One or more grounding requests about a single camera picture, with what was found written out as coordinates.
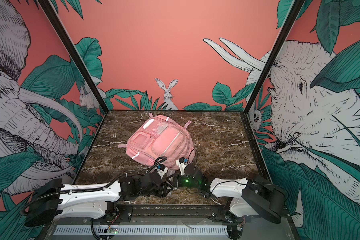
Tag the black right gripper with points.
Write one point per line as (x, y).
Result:
(179, 180)

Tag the black corner frame post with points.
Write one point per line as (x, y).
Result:
(289, 21)
(53, 18)

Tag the black right corner frame post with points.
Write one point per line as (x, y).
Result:
(289, 21)

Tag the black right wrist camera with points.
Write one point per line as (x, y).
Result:
(188, 170)

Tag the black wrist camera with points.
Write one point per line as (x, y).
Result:
(188, 170)
(154, 178)

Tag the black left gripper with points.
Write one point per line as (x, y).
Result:
(165, 188)

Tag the black front mounting rail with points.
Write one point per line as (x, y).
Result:
(216, 213)

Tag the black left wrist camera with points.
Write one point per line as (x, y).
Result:
(154, 178)

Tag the pink student backpack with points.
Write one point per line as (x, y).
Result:
(160, 136)

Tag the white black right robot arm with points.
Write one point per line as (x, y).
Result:
(252, 195)

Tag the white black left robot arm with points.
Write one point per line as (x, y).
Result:
(56, 200)

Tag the white ventilation grille strip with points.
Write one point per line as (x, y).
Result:
(140, 230)

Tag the black left corner frame post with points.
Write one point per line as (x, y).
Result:
(53, 18)

